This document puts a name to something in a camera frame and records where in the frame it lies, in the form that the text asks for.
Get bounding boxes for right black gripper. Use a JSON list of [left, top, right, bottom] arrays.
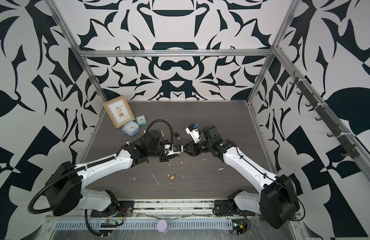
[[181, 139, 214, 157]]

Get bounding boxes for small black padlock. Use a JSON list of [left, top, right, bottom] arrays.
[[173, 131, 181, 141]]

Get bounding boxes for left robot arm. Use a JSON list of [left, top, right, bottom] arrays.
[[28, 120, 184, 216]]

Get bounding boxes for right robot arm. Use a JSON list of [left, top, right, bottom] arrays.
[[184, 124, 302, 229]]

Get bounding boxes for blue square alarm clock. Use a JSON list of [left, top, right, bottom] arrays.
[[122, 121, 140, 136]]

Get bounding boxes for green square alarm clock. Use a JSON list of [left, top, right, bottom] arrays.
[[136, 115, 147, 126]]

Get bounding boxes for small brass padlock front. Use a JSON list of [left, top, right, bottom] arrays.
[[170, 174, 176, 184]]

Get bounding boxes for purple round lid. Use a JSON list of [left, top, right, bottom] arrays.
[[157, 220, 169, 233]]

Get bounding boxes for left circuit board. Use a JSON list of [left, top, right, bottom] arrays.
[[101, 218, 124, 229]]

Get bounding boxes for circuit board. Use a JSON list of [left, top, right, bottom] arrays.
[[101, 218, 124, 229], [232, 219, 250, 236]]

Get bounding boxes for right circuit board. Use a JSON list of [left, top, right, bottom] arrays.
[[232, 219, 250, 236]]

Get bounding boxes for black coat hook rack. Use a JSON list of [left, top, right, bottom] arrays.
[[290, 72, 361, 159]]

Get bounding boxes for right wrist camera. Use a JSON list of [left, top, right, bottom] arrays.
[[185, 124, 203, 143]]

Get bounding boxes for wooden picture frame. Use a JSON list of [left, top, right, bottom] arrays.
[[103, 96, 136, 129]]

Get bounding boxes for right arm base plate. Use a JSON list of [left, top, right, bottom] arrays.
[[213, 200, 256, 217]]

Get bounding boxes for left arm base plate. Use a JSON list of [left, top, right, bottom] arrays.
[[90, 201, 135, 218]]

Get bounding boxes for white slotted cable duct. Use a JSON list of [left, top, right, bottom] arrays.
[[54, 219, 233, 231]]

